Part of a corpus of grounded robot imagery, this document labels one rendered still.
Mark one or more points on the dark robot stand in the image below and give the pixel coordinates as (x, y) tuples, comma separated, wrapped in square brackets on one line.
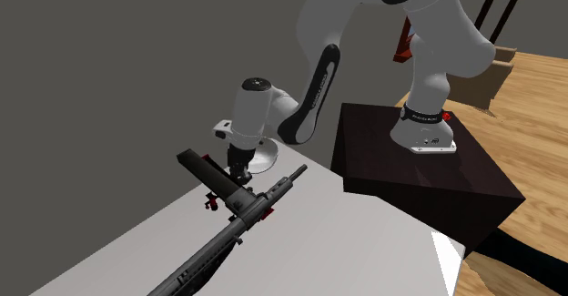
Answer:
[(399, 170)]

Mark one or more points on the grey round plate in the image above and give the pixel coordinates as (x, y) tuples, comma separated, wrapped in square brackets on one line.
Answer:
[(267, 155)]

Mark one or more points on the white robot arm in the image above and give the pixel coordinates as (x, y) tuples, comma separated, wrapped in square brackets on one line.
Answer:
[(432, 55)]

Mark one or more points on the brown box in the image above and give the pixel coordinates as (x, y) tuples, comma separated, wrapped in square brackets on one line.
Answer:
[(481, 84)]

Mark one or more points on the red box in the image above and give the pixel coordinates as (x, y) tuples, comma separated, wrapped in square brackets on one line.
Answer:
[(402, 48)]

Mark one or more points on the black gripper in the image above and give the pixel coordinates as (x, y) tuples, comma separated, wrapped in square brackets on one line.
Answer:
[(239, 155)]

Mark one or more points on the black toy rifle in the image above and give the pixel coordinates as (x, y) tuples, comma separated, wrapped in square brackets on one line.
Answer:
[(248, 208)]

